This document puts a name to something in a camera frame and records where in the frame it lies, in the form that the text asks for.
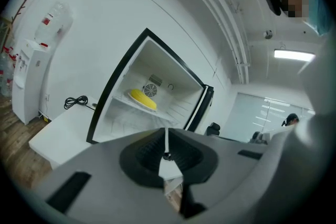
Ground white water dispenser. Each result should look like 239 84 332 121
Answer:
12 38 53 125

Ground person's head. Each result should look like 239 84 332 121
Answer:
275 0 332 36

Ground yellow corn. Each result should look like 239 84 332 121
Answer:
128 88 158 110

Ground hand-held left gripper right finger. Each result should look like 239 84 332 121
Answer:
167 127 269 219

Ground black-framed white mini fridge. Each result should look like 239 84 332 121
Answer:
86 28 215 145

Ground rectangular ceiling light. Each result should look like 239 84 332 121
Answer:
274 49 316 62

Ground clear water dispenser bottle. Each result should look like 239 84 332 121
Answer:
34 1 74 48

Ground black power cable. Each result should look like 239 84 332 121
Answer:
64 95 98 111

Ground black office chair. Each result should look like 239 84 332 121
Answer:
206 122 221 136

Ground black head-worn camera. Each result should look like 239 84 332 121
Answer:
262 0 283 16

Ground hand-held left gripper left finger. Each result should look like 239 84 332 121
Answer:
33 127 184 224

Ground white low table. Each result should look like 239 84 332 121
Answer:
28 95 184 181

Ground person's left forearm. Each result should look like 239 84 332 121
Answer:
251 34 336 224

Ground white ceiling pipes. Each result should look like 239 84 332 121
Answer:
149 0 250 84

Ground group of empty water bottles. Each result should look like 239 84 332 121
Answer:
0 52 15 99

